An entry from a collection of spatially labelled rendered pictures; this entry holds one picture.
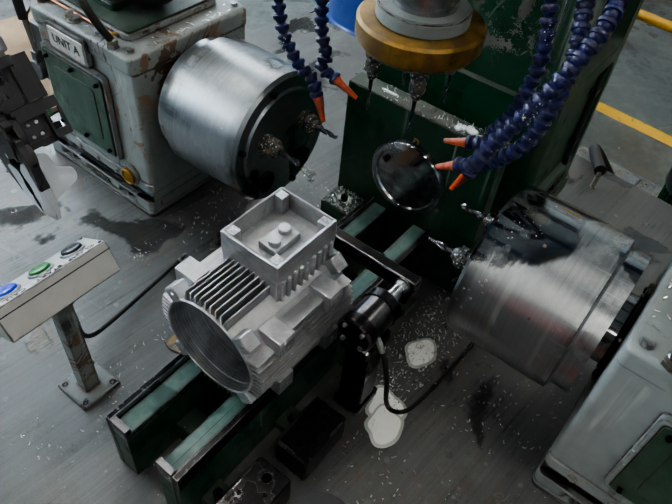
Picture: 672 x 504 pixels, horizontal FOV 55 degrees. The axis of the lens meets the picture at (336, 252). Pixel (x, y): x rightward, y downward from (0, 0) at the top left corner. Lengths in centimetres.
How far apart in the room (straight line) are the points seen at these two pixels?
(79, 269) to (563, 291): 64
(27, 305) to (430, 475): 63
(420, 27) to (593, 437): 59
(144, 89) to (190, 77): 10
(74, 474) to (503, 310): 66
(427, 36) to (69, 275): 57
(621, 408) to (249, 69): 75
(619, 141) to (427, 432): 247
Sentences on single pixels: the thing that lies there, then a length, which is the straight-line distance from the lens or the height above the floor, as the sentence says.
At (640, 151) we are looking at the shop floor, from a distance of 335.
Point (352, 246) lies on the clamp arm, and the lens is 99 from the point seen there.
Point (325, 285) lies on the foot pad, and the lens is 87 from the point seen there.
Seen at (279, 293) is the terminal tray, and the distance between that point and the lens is 84.
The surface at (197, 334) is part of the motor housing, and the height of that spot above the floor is 97.
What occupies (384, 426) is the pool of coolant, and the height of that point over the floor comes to 80.
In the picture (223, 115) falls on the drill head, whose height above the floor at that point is 112.
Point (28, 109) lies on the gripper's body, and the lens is 91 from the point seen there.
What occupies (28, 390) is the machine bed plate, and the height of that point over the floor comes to 80.
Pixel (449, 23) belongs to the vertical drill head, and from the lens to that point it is 89.
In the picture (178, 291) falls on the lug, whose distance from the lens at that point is 86.
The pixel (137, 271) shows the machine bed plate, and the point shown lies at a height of 80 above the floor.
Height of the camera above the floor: 174
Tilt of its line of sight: 47 degrees down
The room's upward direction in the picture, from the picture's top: 7 degrees clockwise
